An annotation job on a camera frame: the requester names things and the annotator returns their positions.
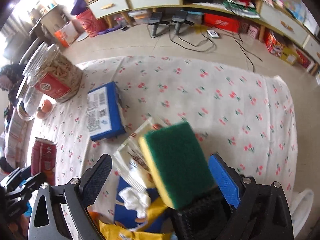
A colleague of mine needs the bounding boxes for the white torn snack wrapper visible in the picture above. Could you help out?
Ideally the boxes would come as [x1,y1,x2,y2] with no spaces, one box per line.
[113,117,167,192]

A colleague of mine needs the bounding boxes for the red soda can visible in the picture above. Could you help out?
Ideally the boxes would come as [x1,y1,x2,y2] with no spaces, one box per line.
[31,137,57,186]

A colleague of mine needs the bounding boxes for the white tissue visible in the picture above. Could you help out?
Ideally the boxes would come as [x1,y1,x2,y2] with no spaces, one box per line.
[118,187,151,219]

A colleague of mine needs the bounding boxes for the green yellow scrub sponge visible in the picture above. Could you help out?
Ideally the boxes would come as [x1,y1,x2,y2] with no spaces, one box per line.
[138,121,216,210]

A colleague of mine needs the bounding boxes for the blue milk carton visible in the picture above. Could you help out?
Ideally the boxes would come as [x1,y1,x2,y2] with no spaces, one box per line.
[87,81,126,142]

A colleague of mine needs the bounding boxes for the yellow snack bag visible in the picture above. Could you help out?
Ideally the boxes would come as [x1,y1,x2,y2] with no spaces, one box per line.
[99,197,171,240]

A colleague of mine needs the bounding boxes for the white plastic trash basin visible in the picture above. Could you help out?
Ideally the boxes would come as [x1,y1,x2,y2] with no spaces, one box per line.
[290,189,314,238]

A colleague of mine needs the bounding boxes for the cherry print tablecloth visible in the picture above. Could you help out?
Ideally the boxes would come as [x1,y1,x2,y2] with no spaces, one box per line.
[31,56,297,202]

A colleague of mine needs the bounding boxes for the orange tangerine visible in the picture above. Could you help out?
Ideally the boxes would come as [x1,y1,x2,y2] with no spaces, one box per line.
[41,99,53,113]

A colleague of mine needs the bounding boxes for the clear seed jar red label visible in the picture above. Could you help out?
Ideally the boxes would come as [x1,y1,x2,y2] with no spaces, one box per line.
[23,42,82,103]

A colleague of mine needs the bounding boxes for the colourful snack cardboard box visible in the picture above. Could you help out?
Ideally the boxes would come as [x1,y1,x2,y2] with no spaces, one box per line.
[264,29,286,57]

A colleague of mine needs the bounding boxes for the orange white paper bag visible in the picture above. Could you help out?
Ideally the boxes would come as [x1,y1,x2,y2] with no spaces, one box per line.
[54,21,79,48]

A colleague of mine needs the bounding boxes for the red gift box under cabinet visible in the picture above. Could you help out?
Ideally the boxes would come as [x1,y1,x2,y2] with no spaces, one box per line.
[204,13,240,33]

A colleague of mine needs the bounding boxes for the black device on floor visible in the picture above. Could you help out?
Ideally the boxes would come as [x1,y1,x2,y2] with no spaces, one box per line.
[171,10,188,35]
[146,12,163,38]

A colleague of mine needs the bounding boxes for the long wooden TV cabinet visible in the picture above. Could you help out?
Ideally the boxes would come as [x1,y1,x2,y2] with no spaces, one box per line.
[85,0,319,71]

